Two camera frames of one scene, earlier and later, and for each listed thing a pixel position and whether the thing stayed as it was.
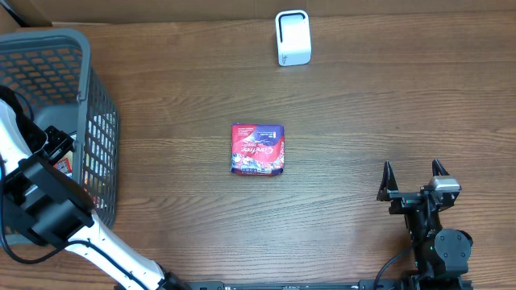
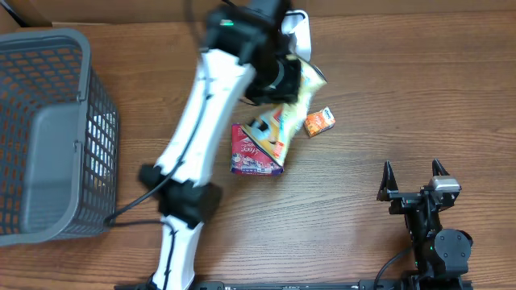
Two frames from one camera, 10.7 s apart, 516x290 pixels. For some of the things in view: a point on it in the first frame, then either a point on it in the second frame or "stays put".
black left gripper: (63, 144) to (287, 92)
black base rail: (315, 285) stays put
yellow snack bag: (65, 164) to (276, 130)
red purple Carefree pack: (257, 149) stays put
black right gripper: (402, 200) stays put
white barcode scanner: (293, 38) stays put
